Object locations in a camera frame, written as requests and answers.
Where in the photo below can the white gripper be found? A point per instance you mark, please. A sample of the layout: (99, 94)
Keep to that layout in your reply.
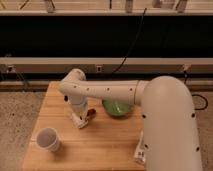
(79, 105)

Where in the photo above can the red pepper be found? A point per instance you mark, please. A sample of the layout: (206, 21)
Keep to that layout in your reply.
(91, 113)

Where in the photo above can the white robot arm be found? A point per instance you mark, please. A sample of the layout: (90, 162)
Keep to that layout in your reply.
(170, 134)

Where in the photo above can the wooden table board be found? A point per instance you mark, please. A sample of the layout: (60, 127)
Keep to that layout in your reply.
(105, 144)

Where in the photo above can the white cup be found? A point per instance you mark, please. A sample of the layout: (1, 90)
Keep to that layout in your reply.
(47, 138)

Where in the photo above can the green bowl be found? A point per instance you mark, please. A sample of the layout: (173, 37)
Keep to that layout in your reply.
(115, 108)

